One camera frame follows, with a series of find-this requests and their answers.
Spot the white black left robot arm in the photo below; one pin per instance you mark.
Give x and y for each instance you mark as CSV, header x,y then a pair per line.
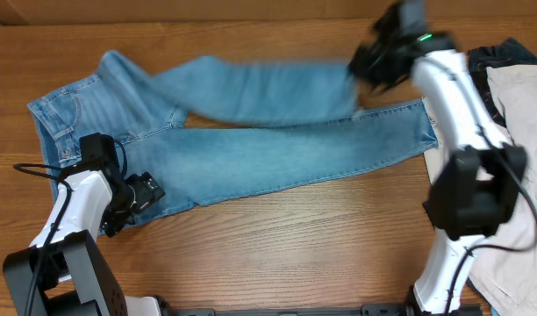
x,y
63,272

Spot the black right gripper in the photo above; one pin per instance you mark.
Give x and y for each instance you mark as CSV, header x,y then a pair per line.
x,y
358,70

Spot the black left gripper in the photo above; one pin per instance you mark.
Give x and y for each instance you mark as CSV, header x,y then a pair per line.
x,y
146,192

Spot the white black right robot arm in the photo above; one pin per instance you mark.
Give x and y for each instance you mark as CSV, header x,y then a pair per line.
x,y
437,46

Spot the beige cloth garment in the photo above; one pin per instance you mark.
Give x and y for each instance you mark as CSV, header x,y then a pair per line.
x,y
473,195

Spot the brown cardboard backboard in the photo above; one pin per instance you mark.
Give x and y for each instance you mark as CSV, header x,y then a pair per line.
x,y
80,12

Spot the light blue denim jeans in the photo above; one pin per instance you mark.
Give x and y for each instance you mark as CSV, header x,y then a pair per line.
x,y
210,130

